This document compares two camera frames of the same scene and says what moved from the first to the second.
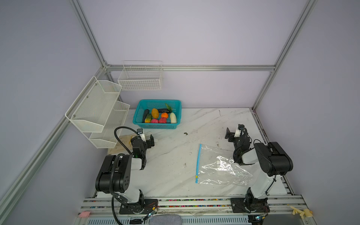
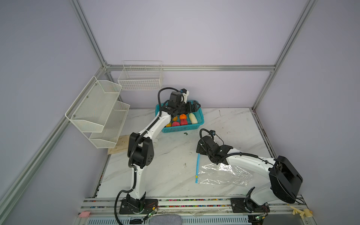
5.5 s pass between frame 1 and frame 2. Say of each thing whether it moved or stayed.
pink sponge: stayed
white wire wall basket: stayed
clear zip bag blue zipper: stayed
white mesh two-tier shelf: stayed
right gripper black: moved
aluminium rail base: stayed
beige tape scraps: stayed
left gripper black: moved
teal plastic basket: moved
